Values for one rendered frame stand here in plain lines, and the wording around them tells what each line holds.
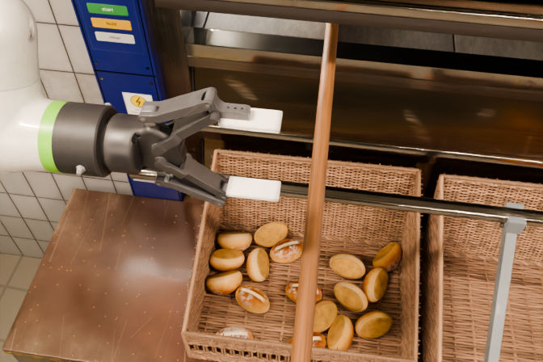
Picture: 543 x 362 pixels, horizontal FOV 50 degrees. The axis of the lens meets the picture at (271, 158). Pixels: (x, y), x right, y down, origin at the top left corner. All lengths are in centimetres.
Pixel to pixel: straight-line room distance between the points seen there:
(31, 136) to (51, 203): 136
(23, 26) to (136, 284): 106
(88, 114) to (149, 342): 96
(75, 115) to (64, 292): 103
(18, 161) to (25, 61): 12
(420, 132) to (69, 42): 87
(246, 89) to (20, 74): 78
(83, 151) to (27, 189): 136
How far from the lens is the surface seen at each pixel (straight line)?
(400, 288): 166
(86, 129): 73
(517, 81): 139
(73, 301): 170
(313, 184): 104
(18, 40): 74
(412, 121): 145
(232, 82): 144
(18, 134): 76
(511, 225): 113
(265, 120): 66
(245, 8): 108
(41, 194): 208
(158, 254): 171
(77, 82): 157
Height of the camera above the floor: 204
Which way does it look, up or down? 51 degrees down
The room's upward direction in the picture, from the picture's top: straight up
